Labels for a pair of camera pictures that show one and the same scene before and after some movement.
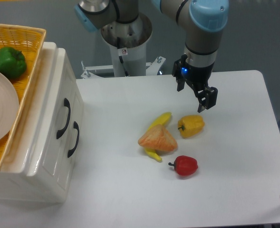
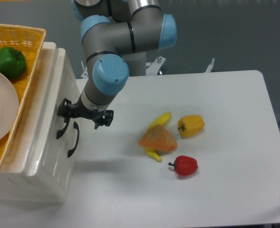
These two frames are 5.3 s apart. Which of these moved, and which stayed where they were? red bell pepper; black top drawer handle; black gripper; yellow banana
Moved: black gripper
Stayed: red bell pepper; black top drawer handle; yellow banana
